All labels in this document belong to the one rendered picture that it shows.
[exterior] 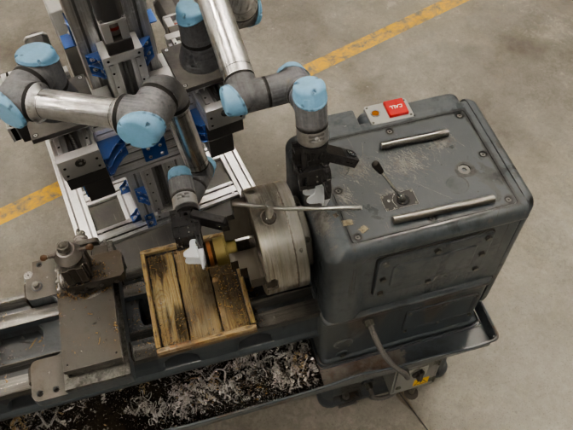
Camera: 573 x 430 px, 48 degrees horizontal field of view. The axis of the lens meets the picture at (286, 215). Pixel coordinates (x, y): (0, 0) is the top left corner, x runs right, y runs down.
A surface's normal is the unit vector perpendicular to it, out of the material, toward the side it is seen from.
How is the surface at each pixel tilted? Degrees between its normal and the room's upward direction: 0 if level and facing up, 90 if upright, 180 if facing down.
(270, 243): 37
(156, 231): 0
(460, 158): 0
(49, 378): 0
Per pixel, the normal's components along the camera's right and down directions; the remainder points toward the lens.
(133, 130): -0.17, 0.81
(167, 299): -0.02, -0.56
